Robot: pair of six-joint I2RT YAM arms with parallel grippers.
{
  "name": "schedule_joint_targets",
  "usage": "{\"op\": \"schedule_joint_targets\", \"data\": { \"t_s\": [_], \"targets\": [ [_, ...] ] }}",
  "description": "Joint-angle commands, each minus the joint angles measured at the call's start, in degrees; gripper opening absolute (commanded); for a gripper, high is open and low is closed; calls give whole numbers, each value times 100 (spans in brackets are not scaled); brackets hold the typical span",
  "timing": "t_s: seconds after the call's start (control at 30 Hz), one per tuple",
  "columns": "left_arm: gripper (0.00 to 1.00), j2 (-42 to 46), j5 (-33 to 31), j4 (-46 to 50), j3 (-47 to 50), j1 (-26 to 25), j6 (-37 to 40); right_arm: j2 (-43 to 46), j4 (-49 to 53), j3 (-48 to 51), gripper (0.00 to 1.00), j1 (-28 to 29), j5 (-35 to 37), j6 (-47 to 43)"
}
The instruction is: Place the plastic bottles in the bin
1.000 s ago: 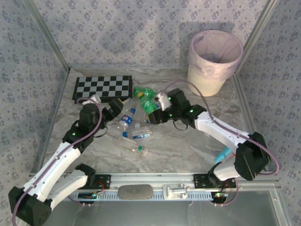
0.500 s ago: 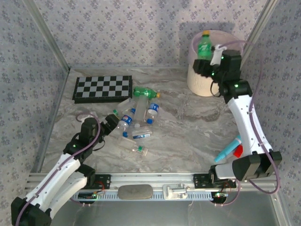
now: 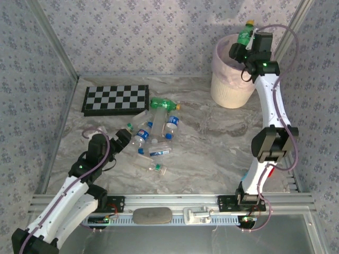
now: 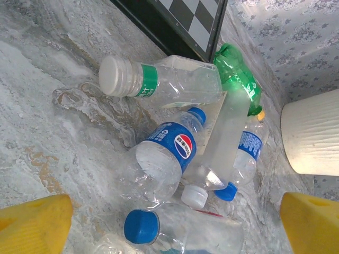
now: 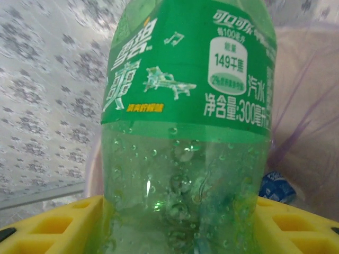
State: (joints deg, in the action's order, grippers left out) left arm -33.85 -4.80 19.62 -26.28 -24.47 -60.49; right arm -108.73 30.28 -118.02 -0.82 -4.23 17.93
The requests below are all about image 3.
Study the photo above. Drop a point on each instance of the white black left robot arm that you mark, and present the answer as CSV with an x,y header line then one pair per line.
x,y
66,195

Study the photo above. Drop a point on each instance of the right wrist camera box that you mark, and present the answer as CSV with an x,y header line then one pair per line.
x,y
250,43

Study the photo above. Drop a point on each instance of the cream waste bin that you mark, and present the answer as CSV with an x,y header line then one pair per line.
x,y
230,98

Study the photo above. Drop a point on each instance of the pink plastic bin liner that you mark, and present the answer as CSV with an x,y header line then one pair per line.
x,y
225,74

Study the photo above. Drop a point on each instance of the green bottle yellow cap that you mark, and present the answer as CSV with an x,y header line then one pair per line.
x,y
161,103
243,37

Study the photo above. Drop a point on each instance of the teal plastic tool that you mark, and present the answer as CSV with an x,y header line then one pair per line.
x,y
245,176

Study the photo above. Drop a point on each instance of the aluminium mounting rail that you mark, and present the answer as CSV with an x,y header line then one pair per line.
x,y
172,201

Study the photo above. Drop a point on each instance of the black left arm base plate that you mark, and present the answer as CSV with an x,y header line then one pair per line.
x,y
116,205

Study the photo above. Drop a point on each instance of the tall clear plastic bottle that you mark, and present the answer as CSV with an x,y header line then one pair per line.
x,y
158,124

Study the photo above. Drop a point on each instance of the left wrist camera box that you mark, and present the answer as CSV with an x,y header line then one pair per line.
x,y
102,130

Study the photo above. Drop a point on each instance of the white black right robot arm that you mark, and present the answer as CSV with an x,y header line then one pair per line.
x,y
267,100

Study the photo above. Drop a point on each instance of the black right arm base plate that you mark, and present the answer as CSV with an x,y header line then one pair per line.
x,y
225,203

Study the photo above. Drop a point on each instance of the white plastic bracket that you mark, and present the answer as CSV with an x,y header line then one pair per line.
x,y
196,215

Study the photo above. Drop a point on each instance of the black grey chessboard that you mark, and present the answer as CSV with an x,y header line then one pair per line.
x,y
116,98

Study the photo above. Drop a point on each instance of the circuit board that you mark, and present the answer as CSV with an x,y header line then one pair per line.
x,y
99,220
246,219

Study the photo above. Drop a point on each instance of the grey oval stone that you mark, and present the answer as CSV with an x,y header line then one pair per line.
x,y
152,215

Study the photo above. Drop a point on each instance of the aluminium side rail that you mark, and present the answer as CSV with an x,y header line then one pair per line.
x,y
294,180
62,124

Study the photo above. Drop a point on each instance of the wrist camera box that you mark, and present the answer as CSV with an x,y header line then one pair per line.
x,y
102,130
250,43

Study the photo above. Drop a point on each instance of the left circuit board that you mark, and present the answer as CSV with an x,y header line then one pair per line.
x,y
99,220

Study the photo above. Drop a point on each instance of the blue white label bottle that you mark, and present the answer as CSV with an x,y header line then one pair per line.
x,y
159,153

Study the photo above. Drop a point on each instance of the aluminium corner post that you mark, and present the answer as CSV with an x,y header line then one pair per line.
x,y
287,39
55,39

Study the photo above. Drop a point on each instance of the right circuit board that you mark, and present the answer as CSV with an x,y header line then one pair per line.
x,y
246,219

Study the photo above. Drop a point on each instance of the clear bottle green neck band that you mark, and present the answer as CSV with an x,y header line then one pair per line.
x,y
158,166
140,117

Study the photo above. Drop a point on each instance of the grey glass panel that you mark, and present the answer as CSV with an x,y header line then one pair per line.
x,y
172,240

